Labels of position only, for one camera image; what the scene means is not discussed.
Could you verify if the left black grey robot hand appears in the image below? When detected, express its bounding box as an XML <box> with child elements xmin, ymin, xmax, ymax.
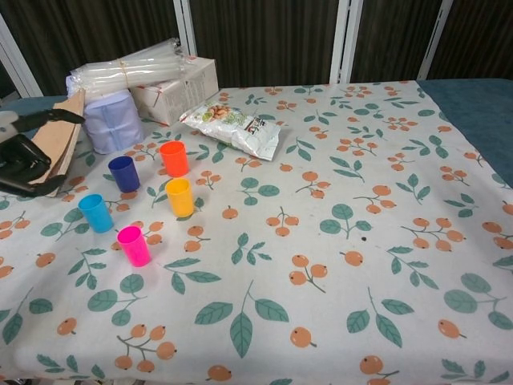
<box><xmin>0</xmin><ymin>107</ymin><xmax>86</xmax><ymax>197</ymax></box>

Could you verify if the light blue plastic cup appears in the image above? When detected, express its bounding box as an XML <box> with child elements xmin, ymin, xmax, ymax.
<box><xmin>78</xmin><ymin>193</ymin><xmax>115</xmax><ymax>233</ymax></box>

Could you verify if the dark blue plastic cup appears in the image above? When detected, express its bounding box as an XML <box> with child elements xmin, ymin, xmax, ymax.
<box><xmin>107</xmin><ymin>156</ymin><xmax>141</xmax><ymax>193</ymax></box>

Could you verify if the pink plastic cup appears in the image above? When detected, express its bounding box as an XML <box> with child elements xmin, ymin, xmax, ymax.
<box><xmin>116</xmin><ymin>225</ymin><xmax>152</xmax><ymax>268</ymax></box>

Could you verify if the yellow plastic cup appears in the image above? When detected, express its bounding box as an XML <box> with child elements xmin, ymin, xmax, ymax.
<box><xmin>164</xmin><ymin>177</ymin><xmax>195</xmax><ymax>218</ymax></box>

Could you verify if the brown cardboard sheet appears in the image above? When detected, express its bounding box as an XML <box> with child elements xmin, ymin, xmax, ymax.
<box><xmin>30</xmin><ymin>87</ymin><xmax>87</xmax><ymax>197</ymax></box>

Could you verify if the lavender wrapped paper pack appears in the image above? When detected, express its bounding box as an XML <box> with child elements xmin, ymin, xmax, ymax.
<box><xmin>65</xmin><ymin>74</ymin><xmax>145</xmax><ymax>156</ymax></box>

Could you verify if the bundle of white plastic tubes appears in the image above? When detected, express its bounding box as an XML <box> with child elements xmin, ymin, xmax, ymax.
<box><xmin>70</xmin><ymin>37</ymin><xmax>197</xmax><ymax>99</ymax></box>

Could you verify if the orange plastic cup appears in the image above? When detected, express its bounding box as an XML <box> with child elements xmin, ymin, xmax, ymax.
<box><xmin>159</xmin><ymin>140</ymin><xmax>189</xmax><ymax>178</ymax></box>

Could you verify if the white cardboard box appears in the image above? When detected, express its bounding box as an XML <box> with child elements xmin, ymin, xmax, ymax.
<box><xmin>130</xmin><ymin>55</ymin><xmax>220</xmax><ymax>126</ymax></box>

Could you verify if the silver nut snack bag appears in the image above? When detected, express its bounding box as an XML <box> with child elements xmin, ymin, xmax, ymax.
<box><xmin>179</xmin><ymin>100</ymin><xmax>281</xmax><ymax>161</ymax></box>

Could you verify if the teal table cover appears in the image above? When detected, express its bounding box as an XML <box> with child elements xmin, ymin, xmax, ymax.
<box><xmin>0</xmin><ymin>78</ymin><xmax>513</xmax><ymax>189</ymax></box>

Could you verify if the dark folding screen white frame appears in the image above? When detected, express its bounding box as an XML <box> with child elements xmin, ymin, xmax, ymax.
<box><xmin>0</xmin><ymin>0</ymin><xmax>513</xmax><ymax>99</ymax></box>

